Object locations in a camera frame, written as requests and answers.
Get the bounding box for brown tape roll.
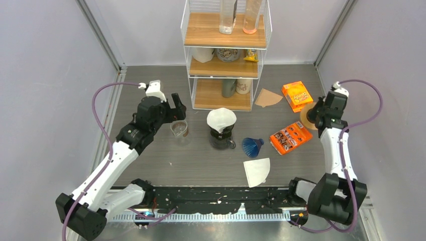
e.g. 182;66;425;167
300;102;317;131

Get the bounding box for white paper coffee filter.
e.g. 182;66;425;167
206;107;237;133

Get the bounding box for dark green coffee dripper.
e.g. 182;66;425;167
210;125;234;140

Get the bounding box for blue plastic funnel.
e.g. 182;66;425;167
242;138;264;158

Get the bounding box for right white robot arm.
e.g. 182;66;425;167
286;90;367;225

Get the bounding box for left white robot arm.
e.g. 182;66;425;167
55;93;186;240

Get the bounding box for grey glass coffee server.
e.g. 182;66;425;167
209;135;236;150

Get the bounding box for brown paper coffee filter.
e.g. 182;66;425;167
255;88;283;107

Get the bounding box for clear glass beaker brown band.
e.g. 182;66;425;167
170;120;189;146

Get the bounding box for orange yellow box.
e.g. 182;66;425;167
281;81;313;113

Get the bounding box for orange snack packet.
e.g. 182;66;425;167
269;121;312;155

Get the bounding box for white jug on shelf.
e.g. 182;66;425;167
192;47;215;63

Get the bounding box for cartoon printed round tin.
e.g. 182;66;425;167
216;48;241;62

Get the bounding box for yellow snack packet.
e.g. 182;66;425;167
244;49;259;63

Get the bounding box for clear glass bottle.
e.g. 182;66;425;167
219;0;238;35

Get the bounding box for clear pink bottom bottle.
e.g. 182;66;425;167
243;0;263;34

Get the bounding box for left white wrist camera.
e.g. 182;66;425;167
145;80;167;102

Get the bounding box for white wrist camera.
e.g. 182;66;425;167
332;81;349;97
145;80;167;102

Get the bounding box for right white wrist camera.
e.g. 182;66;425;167
332;81;349;97

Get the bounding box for white wire wooden shelf rack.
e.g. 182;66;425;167
180;1;272;111

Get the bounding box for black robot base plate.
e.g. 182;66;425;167
121;185;320;227

